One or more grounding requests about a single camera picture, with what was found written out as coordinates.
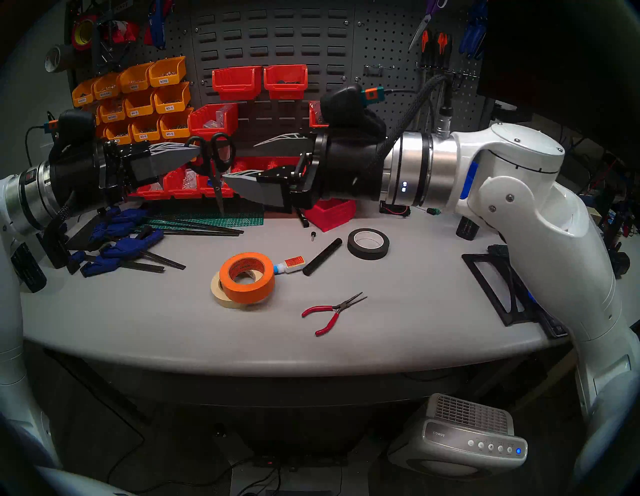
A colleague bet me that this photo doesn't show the orange-handled screwdriver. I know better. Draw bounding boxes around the orange-handled screwdriver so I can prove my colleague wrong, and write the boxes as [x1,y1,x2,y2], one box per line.
[414,29,434,83]
[431,32,453,81]

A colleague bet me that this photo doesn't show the orange tape roll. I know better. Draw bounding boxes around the orange tape roll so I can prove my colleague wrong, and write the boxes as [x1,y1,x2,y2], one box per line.
[219,252,276,305]

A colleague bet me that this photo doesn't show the blue-handled pliers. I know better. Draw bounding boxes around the blue-handled pliers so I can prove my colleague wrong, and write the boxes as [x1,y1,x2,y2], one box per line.
[459,0,488,61]

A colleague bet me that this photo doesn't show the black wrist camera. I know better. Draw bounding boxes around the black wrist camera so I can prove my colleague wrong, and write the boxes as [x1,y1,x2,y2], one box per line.
[320,84,387,132]
[44,109,97,146]

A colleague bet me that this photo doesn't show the black perforated cylinder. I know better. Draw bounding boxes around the black perforated cylinder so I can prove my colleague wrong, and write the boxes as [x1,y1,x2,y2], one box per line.
[10,242,47,293]
[456,216,481,242]
[42,222,71,270]

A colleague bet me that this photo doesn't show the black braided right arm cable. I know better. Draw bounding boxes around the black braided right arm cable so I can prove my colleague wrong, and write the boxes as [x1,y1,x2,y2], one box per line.
[370,75,453,166]

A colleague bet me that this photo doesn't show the black metal spring clamp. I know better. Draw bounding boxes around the black metal spring clamp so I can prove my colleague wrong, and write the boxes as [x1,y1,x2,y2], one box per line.
[92,9,132,76]

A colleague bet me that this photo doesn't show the red white plastic tool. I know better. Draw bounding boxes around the red white plastic tool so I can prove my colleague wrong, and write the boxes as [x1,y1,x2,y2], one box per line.
[107,20,141,45]

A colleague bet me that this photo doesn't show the beige masking tape roll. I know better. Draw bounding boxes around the beige masking tape roll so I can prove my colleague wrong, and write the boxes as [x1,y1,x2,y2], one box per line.
[210,271,251,309]

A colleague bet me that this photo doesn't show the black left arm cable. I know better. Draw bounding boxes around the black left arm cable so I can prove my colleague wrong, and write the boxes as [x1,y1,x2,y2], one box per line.
[42,192,76,271]

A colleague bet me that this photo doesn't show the black-handled scissors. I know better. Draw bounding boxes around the black-handled scissors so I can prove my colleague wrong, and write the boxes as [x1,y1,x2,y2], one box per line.
[186,132,237,217]

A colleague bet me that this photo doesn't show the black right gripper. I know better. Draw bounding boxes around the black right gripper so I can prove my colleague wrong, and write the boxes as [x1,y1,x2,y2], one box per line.
[222,127,397,210]

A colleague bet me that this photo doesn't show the black power strip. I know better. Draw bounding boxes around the black power strip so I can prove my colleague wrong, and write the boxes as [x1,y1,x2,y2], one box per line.
[252,452,348,471]

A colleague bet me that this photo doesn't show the black computer monitor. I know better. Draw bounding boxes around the black computer monitor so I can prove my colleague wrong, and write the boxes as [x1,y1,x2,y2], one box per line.
[477,0,640,151]

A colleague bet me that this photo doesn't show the purple-handled scissors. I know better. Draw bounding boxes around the purple-handled scissors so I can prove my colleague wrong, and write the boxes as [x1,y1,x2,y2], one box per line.
[409,0,448,51]

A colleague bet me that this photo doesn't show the white Coway air purifier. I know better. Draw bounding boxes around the white Coway air purifier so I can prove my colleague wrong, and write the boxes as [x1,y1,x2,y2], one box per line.
[387,393,528,476]

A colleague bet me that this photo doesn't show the black cylindrical rod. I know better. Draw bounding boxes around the black cylindrical rod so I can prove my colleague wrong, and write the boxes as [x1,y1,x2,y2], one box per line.
[302,238,344,277]

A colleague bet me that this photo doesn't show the black tape roll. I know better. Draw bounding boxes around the black tape roll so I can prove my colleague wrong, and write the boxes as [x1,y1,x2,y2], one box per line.
[347,228,390,261]

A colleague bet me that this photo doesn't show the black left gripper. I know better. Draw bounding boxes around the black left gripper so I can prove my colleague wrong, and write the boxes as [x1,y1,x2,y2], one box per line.
[49,142,201,211]

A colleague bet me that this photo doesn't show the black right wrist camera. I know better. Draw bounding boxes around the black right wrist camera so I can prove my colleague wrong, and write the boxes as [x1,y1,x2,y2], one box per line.
[320,84,387,132]

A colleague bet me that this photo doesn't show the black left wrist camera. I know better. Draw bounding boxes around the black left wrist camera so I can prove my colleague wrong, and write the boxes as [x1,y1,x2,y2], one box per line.
[44,109,97,146]

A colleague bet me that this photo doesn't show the white glue bottle orange label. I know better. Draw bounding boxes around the white glue bottle orange label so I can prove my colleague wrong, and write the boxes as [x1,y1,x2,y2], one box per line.
[273,255,307,275]

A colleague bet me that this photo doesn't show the black triangular frame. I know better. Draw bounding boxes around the black triangular frame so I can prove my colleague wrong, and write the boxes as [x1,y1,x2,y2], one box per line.
[461,252,538,327]

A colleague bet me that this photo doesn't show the red tape roll yellow core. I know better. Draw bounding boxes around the red tape roll yellow core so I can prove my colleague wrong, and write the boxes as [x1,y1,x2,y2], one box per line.
[70,15,101,51]

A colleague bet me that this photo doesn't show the green cutting mat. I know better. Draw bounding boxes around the green cutting mat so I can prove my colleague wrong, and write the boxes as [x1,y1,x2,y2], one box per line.
[145,200,265,231]

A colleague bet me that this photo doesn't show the grey duct tape roll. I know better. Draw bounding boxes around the grey duct tape roll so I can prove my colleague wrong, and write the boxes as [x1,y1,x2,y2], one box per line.
[44,44,76,74]

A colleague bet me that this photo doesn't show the black metal tool rack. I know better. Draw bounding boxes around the black metal tool rack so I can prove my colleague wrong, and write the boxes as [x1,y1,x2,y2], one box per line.
[417,62,481,93]

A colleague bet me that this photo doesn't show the small red loose bin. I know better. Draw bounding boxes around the small red loose bin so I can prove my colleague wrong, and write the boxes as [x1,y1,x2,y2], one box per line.
[304,197,357,233]

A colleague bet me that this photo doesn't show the dark grey pegboard wall panel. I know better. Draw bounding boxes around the dark grey pegboard wall panel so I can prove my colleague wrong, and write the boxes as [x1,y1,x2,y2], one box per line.
[67,0,493,151]

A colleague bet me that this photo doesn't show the red-handled needle-nose pliers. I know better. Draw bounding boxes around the red-handled needle-nose pliers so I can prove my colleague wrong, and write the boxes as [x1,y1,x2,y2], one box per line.
[301,292,368,337]

